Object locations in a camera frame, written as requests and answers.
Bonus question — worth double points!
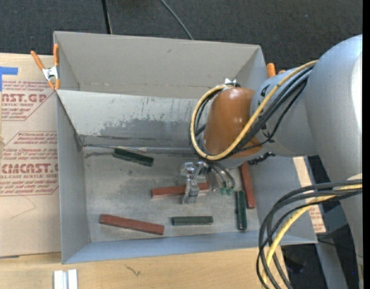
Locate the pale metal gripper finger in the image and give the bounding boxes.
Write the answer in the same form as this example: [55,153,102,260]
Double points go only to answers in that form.
[189,181,201,204]
[180,176,192,205]

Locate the red-brown flat block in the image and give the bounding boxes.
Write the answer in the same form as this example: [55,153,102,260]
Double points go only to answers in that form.
[99,214,165,236]
[238,161,257,210]
[150,182,210,199]

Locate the dark green flat block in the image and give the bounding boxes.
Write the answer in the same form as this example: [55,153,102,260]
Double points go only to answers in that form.
[112,148,155,167]
[235,190,248,231]
[171,216,214,226]

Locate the grey metal bin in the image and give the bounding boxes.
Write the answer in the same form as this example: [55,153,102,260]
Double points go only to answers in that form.
[53,31,319,265]

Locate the brown cardboard board red print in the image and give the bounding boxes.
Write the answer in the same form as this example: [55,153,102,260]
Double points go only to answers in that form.
[0,52,327,260]

